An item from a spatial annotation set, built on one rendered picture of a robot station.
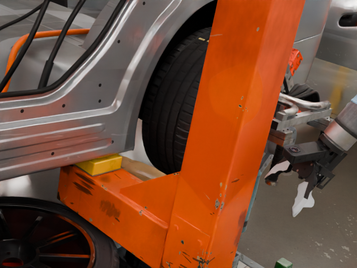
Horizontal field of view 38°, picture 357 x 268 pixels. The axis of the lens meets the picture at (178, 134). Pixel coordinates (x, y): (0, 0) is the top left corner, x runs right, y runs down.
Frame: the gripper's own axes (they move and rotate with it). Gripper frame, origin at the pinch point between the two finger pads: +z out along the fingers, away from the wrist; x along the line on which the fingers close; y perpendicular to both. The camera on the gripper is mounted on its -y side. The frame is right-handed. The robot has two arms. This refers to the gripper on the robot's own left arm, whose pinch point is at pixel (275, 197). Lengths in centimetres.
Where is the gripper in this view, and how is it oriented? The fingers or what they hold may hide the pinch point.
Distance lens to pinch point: 136.9
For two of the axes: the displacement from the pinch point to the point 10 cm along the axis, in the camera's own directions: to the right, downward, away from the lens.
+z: -6.0, 7.5, 2.8
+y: 7.2, 3.6, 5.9
